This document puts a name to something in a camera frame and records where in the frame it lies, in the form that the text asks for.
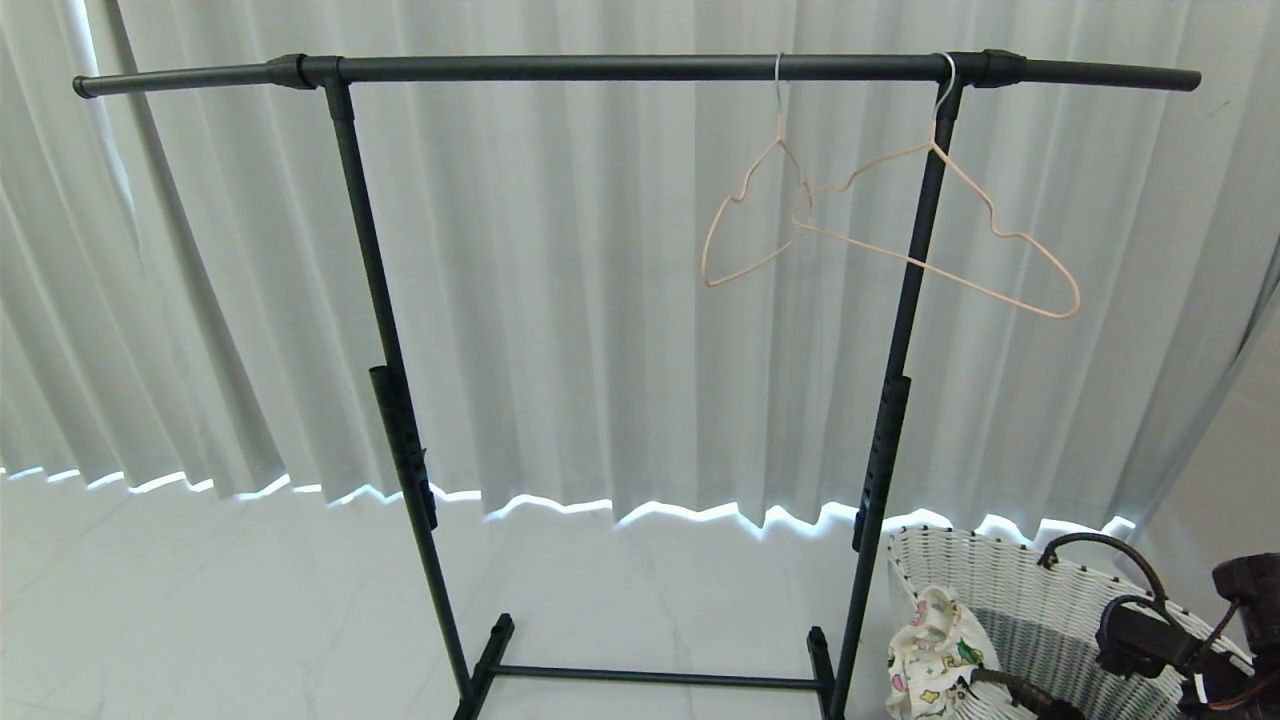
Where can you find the white laundry basket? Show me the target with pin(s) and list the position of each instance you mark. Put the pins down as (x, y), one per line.
(1030, 610)

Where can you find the black clothes rack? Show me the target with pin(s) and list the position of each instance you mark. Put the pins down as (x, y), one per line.
(600, 68)

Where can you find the cream printed garment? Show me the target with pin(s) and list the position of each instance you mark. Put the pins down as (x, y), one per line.
(940, 650)

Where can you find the white curtain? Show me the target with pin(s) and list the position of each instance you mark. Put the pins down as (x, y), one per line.
(600, 300)

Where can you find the pink clothes hanger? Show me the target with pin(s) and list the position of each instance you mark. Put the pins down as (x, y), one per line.
(779, 95)
(1000, 295)

